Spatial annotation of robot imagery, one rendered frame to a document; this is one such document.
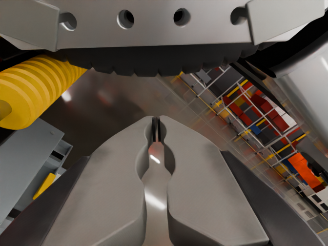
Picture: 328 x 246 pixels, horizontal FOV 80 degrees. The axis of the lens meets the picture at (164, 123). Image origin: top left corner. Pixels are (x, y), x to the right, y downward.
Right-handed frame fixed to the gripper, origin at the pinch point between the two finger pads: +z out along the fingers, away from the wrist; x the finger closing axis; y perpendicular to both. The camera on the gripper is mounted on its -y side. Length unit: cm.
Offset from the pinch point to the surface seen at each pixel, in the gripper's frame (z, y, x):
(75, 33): 7.0, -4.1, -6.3
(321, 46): 21.9, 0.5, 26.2
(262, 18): 6.7, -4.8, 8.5
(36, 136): 35, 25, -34
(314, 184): 195, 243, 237
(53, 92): 12.8, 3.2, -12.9
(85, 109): 94, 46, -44
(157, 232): 43, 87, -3
